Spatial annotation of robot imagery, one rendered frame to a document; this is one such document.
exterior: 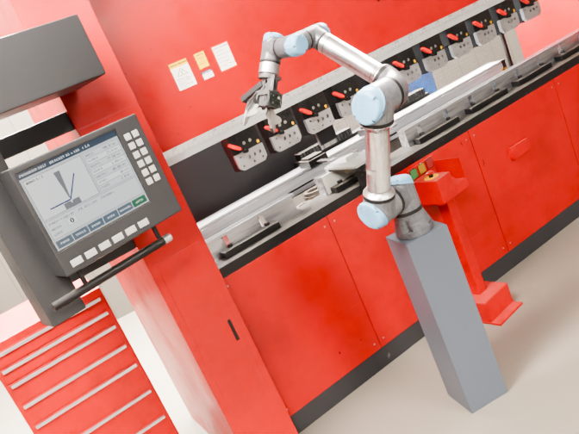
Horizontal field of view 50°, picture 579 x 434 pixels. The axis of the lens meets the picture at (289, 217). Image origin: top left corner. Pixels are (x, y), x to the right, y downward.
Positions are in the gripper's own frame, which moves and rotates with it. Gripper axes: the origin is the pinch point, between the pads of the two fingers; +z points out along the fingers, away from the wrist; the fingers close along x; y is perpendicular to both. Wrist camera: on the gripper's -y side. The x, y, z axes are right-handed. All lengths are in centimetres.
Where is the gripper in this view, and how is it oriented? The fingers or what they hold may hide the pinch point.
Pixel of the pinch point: (258, 130)
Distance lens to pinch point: 229.4
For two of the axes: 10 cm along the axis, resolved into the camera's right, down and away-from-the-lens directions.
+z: -1.3, 9.9, -0.2
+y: 7.1, 0.8, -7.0
